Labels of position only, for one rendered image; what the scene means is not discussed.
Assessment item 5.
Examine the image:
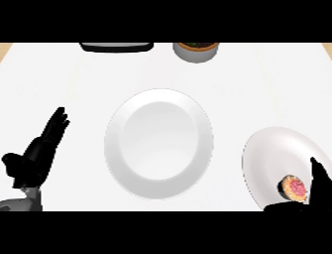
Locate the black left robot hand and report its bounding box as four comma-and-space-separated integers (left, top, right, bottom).
0, 106, 73, 191

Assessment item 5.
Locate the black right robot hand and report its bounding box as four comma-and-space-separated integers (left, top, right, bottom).
262, 156, 332, 212

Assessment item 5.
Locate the small white oval plate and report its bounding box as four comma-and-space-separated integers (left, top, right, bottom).
241, 125, 332, 210

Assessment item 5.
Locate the large white oval plate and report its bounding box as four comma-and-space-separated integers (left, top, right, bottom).
103, 87, 216, 200

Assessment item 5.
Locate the grey potted plant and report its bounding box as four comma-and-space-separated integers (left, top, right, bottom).
172, 42, 222, 64

